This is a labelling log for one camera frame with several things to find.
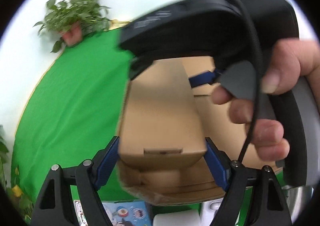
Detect brown cardboard box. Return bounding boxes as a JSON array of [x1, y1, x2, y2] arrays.
[[117, 55, 288, 207]]

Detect cartoon board game box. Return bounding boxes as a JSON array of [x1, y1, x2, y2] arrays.
[[74, 199, 153, 226]]

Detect silver metal tin can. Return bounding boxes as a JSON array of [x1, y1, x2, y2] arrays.
[[282, 185, 314, 224]]

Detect person right hand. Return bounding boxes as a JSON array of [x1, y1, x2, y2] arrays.
[[211, 39, 319, 162]]

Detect near green leafy plant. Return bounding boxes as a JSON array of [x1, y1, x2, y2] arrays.
[[1, 125, 34, 225]]

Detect white folding phone stand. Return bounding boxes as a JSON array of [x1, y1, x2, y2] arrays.
[[152, 198, 223, 226]]

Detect green table cloth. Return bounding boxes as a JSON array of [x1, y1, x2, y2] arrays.
[[11, 29, 139, 205]]

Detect yellow paper envelope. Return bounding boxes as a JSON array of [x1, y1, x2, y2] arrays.
[[109, 19, 131, 30]]

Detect potted green plant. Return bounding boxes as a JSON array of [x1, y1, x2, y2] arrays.
[[34, 0, 111, 53]]

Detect black cable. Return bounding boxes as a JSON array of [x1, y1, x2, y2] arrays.
[[212, 0, 264, 164]]

